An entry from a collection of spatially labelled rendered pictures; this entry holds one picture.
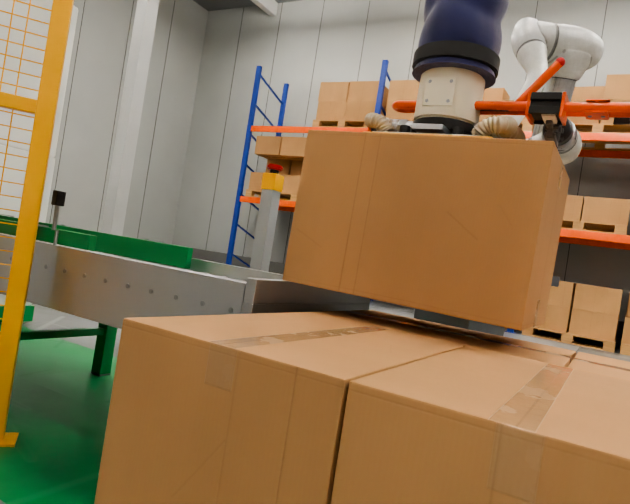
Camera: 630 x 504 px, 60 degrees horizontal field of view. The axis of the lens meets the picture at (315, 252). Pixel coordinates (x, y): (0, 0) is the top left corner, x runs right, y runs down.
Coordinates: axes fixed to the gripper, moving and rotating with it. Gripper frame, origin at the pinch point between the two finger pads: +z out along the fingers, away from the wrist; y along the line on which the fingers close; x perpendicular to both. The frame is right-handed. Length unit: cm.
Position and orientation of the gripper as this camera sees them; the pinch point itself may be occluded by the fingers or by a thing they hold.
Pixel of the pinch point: (550, 109)
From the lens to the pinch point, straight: 148.4
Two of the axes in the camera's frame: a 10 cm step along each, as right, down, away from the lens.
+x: -8.6, -1.3, 4.9
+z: -4.8, -0.9, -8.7
